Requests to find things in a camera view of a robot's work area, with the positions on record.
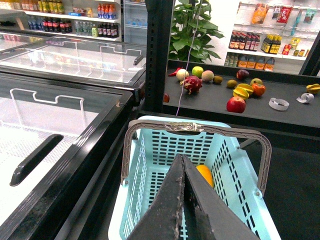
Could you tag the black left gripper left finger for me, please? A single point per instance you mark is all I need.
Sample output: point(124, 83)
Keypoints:
point(163, 218)

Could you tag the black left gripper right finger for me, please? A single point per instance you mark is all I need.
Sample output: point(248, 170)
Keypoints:
point(207, 217)

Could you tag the yellow mango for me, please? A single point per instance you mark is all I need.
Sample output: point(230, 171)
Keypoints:
point(206, 173)

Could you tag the light blue plastic basket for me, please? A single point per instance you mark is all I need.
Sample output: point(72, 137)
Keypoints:
point(234, 171)

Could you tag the grey basket handle front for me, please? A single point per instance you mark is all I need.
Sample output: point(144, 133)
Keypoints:
point(248, 135)

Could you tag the grey basket handle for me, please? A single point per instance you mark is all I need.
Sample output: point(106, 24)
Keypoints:
point(248, 135)
point(171, 126)

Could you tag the red apple on shelf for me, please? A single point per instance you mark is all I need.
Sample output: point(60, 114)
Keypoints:
point(236, 105)

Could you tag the small red fruit left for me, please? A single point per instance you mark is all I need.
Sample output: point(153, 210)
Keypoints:
point(166, 98)

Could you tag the yellow starfruit centre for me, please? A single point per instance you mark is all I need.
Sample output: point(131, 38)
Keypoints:
point(243, 91)

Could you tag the yellow starfruit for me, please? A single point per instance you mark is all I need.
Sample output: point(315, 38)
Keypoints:
point(243, 91)
point(313, 88)

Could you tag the pink dragon fruit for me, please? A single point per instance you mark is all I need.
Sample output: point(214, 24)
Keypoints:
point(192, 84)

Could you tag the brown kiwi right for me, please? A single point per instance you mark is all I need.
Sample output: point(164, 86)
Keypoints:
point(231, 84)

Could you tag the brown kiwi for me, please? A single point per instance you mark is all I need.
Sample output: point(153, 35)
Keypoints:
point(231, 84)
point(218, 79)

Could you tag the orange persimmon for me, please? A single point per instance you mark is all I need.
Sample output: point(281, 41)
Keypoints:
point(258, 89)

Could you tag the brown kiwi left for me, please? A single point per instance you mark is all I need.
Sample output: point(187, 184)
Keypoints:
point(218, 79)

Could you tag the beige cantaloupe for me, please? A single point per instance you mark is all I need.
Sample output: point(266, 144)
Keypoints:
point(207, 76)

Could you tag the white round fruit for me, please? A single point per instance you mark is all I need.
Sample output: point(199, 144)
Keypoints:
point(182, 74)

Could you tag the green apple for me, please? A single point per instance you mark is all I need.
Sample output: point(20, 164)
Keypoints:
point(197, 71)

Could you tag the red chili pepper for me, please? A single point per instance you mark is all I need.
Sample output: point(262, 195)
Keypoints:
point(175, 72)

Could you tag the dark purple fruit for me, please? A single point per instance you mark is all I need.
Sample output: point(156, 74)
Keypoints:
point(242, 74)

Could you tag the white tape roll right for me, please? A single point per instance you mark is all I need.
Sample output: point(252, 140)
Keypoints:
point(306, 98)

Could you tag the yellow starfruit right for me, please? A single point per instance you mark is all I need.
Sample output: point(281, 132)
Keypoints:
point(313, 88)

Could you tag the glass freezer lid far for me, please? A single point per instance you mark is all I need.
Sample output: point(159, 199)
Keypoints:
point(82, 61)

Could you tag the glass freezer lid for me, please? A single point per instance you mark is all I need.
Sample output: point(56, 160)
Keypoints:
point(82, 61)
point(30, 111)

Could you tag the glass freezer lid near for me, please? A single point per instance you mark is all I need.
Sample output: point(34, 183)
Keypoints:
point(30, 111)

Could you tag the green potted plant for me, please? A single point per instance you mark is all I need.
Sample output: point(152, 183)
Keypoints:
point(192, 32)

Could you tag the black freezer lid handle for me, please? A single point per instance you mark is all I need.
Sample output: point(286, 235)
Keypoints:
point(25, 167)

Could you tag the black shelf post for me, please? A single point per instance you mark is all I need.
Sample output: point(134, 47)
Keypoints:
point(159, 19)

